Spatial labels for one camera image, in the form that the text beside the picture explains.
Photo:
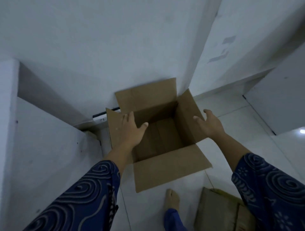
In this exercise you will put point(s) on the white cabinet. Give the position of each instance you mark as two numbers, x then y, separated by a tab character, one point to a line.
43	154

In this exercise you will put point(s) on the person's right thumb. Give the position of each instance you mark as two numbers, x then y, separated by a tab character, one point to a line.
198	119

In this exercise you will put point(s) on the person's right hand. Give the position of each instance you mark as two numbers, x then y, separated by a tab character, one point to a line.
211	125

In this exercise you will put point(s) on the person's left hand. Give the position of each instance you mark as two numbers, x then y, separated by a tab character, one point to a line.
129	133

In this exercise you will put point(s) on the person's bare foot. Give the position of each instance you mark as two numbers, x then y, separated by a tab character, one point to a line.
172	200

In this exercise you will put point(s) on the person's right forearm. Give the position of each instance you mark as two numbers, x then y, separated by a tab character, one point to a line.
257	180

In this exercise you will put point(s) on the white door panel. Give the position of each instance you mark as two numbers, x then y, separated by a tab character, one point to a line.
281	95

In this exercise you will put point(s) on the person's left forearm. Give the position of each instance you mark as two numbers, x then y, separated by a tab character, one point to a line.
90	190

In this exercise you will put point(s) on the person's left thumb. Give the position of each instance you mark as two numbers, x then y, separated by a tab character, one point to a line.
142	126

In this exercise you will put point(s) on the flattened brown cardboard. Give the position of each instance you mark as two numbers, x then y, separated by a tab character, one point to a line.
219	211

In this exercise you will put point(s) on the brown cardboard box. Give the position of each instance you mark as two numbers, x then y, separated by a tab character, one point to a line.
164	164

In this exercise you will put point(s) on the blue trouser leg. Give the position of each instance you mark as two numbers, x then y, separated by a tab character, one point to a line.
172	221

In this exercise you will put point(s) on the black and white bar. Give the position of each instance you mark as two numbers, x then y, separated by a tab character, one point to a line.
104	113

